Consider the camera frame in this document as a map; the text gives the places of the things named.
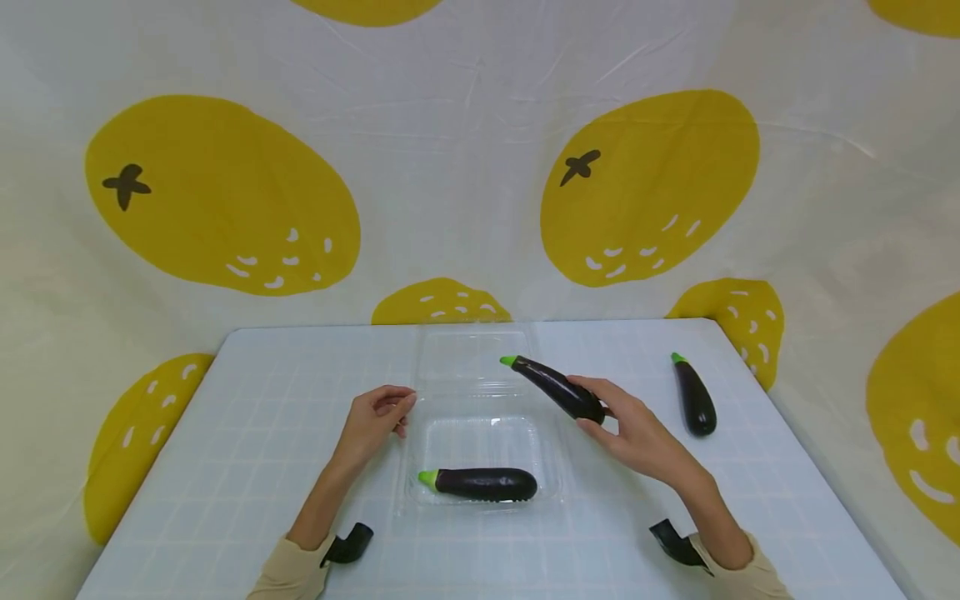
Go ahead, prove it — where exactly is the person's right hand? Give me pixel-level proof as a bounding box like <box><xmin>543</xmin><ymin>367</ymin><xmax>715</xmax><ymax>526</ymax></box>
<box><xmin>566</xmin><ymin>374</ymin><xmax>700</xmax><ymax>487</ymax></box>

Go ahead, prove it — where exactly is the person's left hand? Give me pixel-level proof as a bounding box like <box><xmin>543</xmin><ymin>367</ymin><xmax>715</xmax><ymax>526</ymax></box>
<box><xmin>334</xmin><ymin>384</ymin><xmax>418</xmax><ymax>470</ymax></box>

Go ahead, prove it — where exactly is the dark purple toy eggplant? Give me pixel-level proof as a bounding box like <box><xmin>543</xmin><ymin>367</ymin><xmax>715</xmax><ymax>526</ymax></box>
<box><xmin>417</xmin><ymin>467</ymin><xmax>540</xmax><ymax>504</ymax></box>
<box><xmin>669</xmin><ymin>351</ymin><xmax>719</xmax><ymax>439</ymax></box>
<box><xmin>499</xmin><ymin>354</ymin><xmax>608</xmax><ymax>427</ymax></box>

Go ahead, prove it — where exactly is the person's right forearm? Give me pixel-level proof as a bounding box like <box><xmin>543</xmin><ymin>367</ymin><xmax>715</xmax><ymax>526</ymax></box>
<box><xmin>677</xmin><ymin>467</ymin><xmax>795</xmax><ymax>600</ymax></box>

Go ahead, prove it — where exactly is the person's left forearm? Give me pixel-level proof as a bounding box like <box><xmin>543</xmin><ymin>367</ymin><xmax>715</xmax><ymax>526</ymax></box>
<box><xmin>246</xmin><ymin>454</ymin><xmax>361</xmax><ymax>600</ymax></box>

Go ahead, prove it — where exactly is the clear plastic clamshell container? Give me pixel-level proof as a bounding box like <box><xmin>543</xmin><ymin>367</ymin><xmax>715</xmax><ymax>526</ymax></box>
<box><xmin>401</xmin><ymin>322</ymin><xmax>576</xmax><ymax>514</ymax></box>

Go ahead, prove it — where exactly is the black wrist band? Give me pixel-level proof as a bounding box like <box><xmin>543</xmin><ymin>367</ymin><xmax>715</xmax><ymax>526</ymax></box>
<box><xmin>648</xmin><ymin>517</ymin><xmax>714</xmax><ymax>578</ymax></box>
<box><xmin>320</xmin><ymin>522</ymin><xmax>375</xmax><ymax>568</ymax></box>

